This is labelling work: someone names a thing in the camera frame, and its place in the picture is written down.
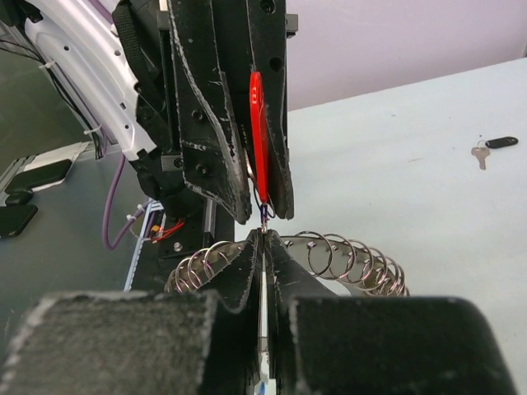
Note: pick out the key with red tag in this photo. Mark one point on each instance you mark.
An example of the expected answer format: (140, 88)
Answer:
(259, 132)

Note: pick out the key with black tag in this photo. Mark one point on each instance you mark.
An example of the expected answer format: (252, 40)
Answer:
(483, 148)

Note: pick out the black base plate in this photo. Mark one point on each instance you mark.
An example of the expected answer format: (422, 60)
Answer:
(172, 240)

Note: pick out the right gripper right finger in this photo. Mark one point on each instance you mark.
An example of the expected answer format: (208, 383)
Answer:
(324, 340)

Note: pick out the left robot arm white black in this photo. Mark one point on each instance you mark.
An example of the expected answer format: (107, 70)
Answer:
(80, 40)

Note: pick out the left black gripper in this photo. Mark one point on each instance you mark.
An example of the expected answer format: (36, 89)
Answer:
(192, 62)

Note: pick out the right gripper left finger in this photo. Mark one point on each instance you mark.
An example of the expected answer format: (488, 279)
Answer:
(135, 342)

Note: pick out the silver disc keyring with keys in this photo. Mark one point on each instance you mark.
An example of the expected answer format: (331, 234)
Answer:
(363, 270)

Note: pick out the white slotted cable duct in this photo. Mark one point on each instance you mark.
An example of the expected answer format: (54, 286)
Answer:
(152, 207)

